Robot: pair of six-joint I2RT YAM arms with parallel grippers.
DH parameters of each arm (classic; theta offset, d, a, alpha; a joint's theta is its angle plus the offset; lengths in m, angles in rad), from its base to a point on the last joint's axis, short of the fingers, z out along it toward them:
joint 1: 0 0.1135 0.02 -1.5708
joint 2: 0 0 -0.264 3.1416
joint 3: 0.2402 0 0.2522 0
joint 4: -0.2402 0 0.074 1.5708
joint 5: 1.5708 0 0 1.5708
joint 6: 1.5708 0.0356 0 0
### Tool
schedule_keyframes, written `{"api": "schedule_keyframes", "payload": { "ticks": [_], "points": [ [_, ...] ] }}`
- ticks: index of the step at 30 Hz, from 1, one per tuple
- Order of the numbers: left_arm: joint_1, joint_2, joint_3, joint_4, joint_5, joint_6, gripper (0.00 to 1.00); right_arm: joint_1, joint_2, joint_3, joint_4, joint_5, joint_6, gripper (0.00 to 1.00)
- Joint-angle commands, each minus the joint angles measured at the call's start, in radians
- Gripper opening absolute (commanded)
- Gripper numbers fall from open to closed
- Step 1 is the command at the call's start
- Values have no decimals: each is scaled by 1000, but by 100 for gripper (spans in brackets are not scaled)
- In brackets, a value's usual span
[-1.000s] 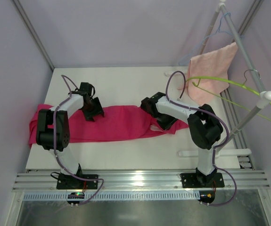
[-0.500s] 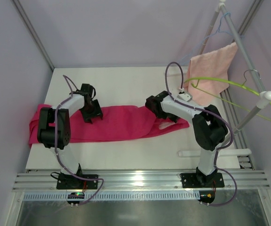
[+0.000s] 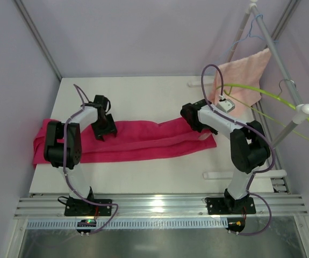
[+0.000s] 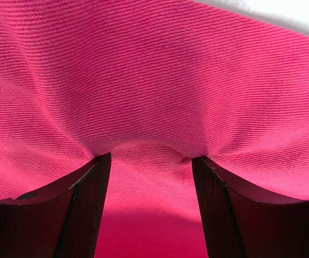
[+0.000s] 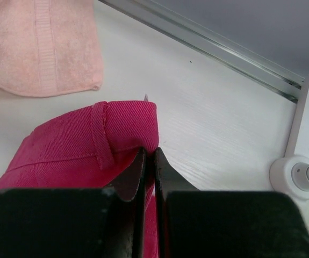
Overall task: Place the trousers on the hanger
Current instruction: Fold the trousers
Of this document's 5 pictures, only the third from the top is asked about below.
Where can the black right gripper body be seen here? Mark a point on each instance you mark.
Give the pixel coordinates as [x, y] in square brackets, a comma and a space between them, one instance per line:
[187, 115]

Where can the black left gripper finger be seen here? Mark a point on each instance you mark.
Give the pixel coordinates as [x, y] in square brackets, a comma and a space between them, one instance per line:
[99, 132]
[112, 129]

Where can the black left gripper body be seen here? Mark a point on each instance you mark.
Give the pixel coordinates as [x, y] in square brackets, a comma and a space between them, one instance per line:
[104, 128]

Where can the pink trousers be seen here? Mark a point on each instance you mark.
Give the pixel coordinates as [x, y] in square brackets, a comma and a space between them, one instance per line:
[140, 140]

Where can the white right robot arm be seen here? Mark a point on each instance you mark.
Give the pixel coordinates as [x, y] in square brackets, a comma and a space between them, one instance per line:
[249, 151]

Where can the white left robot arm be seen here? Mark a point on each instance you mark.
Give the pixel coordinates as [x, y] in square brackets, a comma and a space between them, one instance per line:
[63, 150]

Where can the green plastic hanger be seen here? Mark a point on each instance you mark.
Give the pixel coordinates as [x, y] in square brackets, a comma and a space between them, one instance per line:
[269, 105]

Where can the light pink towel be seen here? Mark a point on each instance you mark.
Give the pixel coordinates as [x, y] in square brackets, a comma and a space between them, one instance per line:
[245, 71]

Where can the left electronics board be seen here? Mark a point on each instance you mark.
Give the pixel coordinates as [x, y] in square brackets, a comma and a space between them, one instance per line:
[86, 226]

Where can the electronics board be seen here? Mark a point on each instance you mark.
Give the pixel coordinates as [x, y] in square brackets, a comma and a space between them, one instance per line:
[86, 226]
[235, 225]

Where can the right electronics board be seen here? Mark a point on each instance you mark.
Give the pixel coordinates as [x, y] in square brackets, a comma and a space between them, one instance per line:
[235, 225]

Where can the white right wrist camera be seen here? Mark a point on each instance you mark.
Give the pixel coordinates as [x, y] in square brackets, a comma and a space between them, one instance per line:
[226, 105]

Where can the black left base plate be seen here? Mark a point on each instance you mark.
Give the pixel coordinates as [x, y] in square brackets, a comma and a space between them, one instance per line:
[78, 207]

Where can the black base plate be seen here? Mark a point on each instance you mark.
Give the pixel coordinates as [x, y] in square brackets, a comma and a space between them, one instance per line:
[226, 206]
[78, 207]

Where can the blue wire hanger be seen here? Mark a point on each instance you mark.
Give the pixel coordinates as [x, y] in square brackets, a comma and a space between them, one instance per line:
[227, 55]

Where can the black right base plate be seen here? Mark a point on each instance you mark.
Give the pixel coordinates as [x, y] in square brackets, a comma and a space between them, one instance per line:
[226, 206]

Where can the slotted cable duct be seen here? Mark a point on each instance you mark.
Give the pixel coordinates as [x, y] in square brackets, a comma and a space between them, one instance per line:
[130, 223]

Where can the aluminium front rail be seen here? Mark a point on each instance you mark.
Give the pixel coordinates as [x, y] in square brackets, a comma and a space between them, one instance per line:
[154, 206]

